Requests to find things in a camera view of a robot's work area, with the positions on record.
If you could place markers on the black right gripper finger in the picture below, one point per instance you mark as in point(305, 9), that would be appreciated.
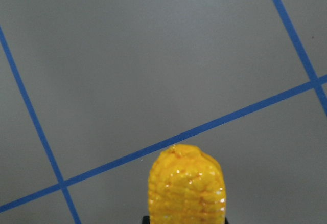
point(146, 220)

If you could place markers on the yellow corn cob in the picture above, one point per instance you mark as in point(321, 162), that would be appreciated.
point(186, 185)

